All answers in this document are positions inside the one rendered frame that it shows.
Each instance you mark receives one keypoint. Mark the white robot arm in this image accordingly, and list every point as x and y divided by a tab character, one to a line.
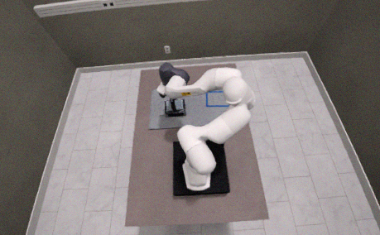
192	139

